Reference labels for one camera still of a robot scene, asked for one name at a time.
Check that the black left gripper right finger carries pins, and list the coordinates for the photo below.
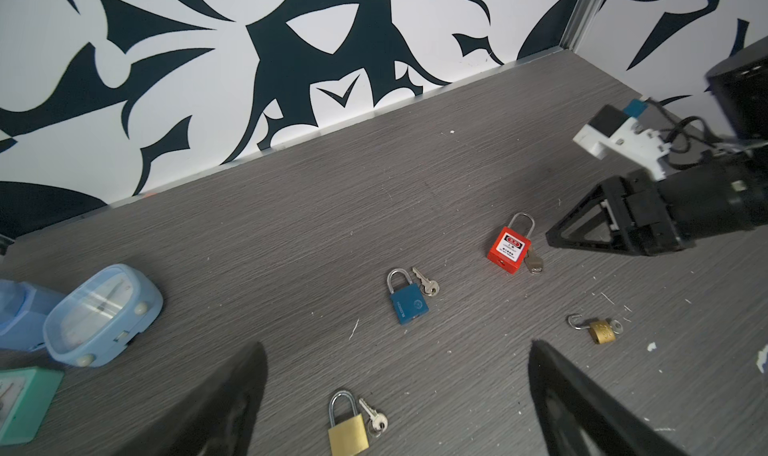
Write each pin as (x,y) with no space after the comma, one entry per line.
(578,417)

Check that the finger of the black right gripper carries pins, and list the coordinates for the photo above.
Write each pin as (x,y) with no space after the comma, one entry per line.
(600,222)

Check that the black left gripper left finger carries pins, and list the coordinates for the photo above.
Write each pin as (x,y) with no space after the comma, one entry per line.
(216,418)

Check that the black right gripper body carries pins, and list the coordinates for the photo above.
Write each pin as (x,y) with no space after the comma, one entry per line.
(651,230)

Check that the small brass padlock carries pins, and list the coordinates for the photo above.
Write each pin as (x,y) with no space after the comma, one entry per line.
(598,329)

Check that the red safety padlock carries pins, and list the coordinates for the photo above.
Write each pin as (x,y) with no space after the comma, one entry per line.
(511,247)

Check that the blue padlock keys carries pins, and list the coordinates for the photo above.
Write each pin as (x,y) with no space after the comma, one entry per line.
(430,287)

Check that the blue padlock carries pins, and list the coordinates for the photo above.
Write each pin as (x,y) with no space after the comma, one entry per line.
(408,302)

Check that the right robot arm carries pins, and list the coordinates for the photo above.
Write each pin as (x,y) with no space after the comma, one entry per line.
(725,191)

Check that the light blue alarm clock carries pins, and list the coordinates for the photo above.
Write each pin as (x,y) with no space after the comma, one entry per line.
(94,323)

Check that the brass padlock keys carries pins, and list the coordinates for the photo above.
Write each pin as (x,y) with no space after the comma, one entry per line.
(378,422)

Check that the green small clock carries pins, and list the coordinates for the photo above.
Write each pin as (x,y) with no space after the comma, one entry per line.
(26,395)

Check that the blue pen holder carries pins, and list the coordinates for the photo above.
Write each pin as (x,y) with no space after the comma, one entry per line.
(24,309)

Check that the aluminium frame corner post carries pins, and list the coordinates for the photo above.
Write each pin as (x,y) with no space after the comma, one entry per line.
(580,21)

